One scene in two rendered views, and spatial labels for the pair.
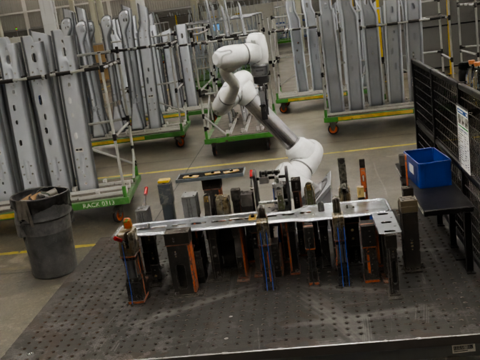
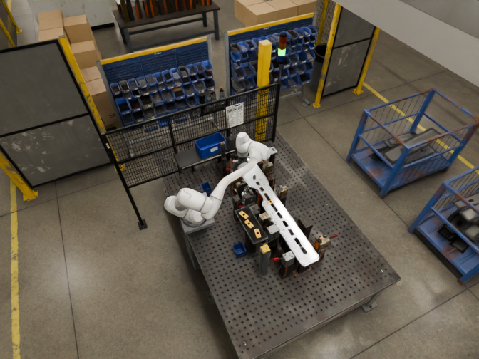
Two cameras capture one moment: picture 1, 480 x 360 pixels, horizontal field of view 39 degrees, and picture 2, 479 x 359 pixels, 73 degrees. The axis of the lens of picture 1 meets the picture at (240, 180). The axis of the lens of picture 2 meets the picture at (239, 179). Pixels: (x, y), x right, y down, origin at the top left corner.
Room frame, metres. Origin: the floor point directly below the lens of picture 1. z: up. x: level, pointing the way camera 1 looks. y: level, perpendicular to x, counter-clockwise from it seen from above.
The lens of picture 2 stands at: (4.41, 1.39, 3.51)
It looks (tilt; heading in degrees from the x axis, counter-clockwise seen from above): 49 degrees down; 238
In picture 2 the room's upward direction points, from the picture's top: 1 degrees counter-clockwise
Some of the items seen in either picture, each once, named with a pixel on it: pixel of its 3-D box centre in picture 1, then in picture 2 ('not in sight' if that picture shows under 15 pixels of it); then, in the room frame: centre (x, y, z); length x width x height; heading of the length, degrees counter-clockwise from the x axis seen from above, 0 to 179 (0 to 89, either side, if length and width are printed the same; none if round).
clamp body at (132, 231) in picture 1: (133, 265); (319, 249); (3.05, 0.57, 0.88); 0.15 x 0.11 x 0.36; 173
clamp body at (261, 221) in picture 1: (266, 253); (281, 199); (2.99, -0.08, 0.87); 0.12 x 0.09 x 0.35; 173
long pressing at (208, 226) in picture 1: (248, 218); (272, 203); (3.17, -0.02, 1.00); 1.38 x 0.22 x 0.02; 83
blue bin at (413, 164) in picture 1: (426, 167); (210, 144); (3.32, -0.96, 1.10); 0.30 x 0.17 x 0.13; 178
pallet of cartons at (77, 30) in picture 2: not in sight; (74, 50); (3.96, -5.16, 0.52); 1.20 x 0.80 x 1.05; 80
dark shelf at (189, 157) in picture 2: (429, 184); (215, 149); (3.27, -0.95, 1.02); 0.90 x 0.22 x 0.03; 173
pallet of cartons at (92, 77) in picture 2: not in sight; (79, 90); (4.23, -3.78, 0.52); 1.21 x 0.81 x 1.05; 87
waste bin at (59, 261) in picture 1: (47, 232); not in sight; (5.53, 1.70, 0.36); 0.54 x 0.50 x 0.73; 173
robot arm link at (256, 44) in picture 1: (255, 48); (244, 142); (3.40, -0.16, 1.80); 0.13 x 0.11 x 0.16; 117
